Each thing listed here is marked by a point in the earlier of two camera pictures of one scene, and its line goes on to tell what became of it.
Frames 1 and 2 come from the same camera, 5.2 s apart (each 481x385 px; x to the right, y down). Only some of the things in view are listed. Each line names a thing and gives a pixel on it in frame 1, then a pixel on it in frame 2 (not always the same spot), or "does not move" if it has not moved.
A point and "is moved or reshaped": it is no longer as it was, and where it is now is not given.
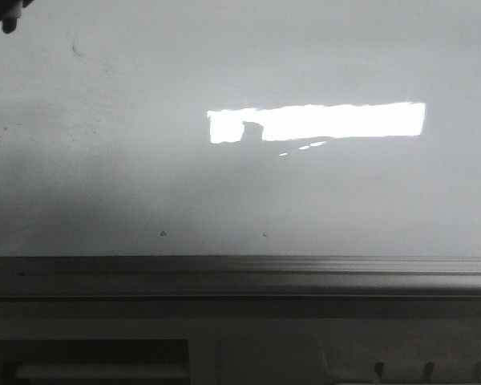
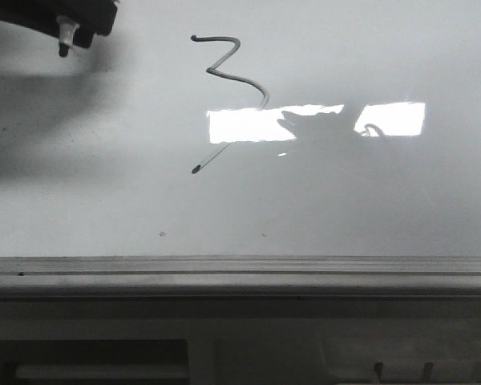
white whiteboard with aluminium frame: [241, 149] does not move
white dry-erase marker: [10, 10] is moved or reshaped
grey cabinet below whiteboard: [240, 341] does not move
